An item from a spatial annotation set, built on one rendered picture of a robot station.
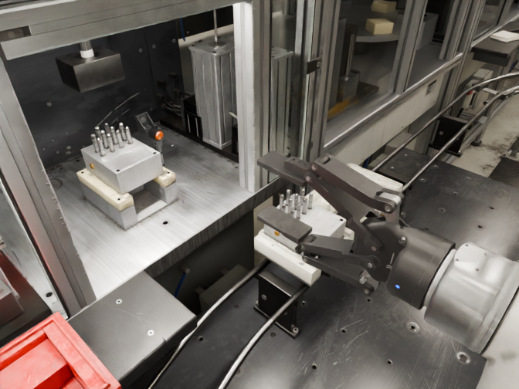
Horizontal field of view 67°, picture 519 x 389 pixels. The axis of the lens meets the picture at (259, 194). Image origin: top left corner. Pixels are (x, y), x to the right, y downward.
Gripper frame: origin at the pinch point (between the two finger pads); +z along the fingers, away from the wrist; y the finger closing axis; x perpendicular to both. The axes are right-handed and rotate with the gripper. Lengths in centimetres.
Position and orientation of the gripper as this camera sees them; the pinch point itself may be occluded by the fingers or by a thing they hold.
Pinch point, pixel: (279, 194)
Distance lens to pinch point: 49.5
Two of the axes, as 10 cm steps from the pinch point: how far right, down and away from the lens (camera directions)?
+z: -7.5, -4.1, 5.3
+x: -6.7, 4.6, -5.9
